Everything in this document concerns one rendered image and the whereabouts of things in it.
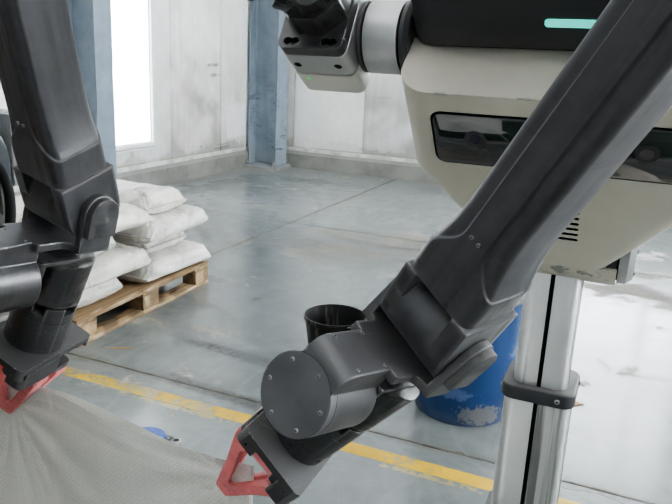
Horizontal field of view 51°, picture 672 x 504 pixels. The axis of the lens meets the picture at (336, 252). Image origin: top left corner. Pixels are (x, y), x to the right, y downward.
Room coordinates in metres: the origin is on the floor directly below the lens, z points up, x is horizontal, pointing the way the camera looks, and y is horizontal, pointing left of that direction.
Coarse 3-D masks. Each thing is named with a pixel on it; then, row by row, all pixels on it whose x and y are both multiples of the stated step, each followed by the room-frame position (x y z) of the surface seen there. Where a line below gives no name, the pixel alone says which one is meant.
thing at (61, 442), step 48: (0, 432) 0.67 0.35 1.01; (48, 432) 0.64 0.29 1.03; (96, 432) 0.59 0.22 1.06; (144, 432) 0.58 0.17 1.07; (0, 480) 0.67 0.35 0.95; (48, 480) 0.64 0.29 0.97; (96, 480) 0.60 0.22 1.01; (144, 480) 0.56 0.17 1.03; (192, 480) 0.54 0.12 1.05; (240, 480) 0.52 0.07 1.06
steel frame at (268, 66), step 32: (96, 0) 6.24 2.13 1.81; (256, 0) 9.38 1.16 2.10; (96, 32) 6.22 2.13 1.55; (256, 32) 9.38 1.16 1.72; (96, 64) 6.21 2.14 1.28; (256, 64) 9.39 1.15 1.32; (288, 64) 9.37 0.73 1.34; (96, 96) 6.20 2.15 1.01; (256, 96) 9.39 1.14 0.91; (256, 128) 9.38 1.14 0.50; (256, 160) 9.38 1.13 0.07
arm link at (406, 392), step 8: (384, 384) 0.45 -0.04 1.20; (392, 384) 0.45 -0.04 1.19; (400, 384) 0.46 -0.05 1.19; (408, 384) 0.47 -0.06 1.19; (384, 392) 0.44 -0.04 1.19; (392, 392) 0.45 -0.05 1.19; (400, 392) 0.46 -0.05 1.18; (408, 392) 0.47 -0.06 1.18; (416, 392) 0.48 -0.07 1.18; (376, 400) 0.46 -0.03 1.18; (384, 400) 0.46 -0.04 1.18; (392, 400) 0.46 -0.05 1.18; (400, 400) 0.46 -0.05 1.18; (408, 400) 0.46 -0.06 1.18; (376, 408) 0.46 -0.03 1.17; (384, 408) 0.46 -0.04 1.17; (392, 408) 0.46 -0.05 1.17; (400, 408) 0.47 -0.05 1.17; (368, 416) 0.46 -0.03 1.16; (376, 416) 0.46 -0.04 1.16; (384, 416) 0.47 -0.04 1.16; (360, 424) 0.47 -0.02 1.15; (368, 424) 0.47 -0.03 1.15; (376, 424) 0.47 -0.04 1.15
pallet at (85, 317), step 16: (176, 272) 4.00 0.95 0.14; (192, 272) 4.15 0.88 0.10; (128, 288) 3.66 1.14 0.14; (144, 288) 3.68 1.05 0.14; (176, 288) 4.06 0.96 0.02; (192, 288) 4.11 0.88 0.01; (96, 304) 3.39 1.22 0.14; (112, 304) 3.40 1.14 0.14; (144, 304) 3.66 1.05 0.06; (160, 304) 3.80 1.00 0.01; (80, 320) 3.18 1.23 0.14; (96, 320) 3.29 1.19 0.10; (112, 320) 3.48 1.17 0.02; (128, 320) 3.52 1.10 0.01; (96, 336) 3.28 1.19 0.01
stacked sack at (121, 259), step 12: (108, 252) 3.52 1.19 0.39; (120, 252) 3.55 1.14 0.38; (132, 252) 3.60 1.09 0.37; (144, 252) 3.66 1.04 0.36; (96, 264) 3.35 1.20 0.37; (108, 264) 3.39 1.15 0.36; (120, 264) 3.47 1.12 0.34; (132, 264) 3.55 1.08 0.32; (144, 264) 3.67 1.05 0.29; (96, 276) 3.29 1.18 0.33; (108, 276) 3.38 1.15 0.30; (84, 288) 3.21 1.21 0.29
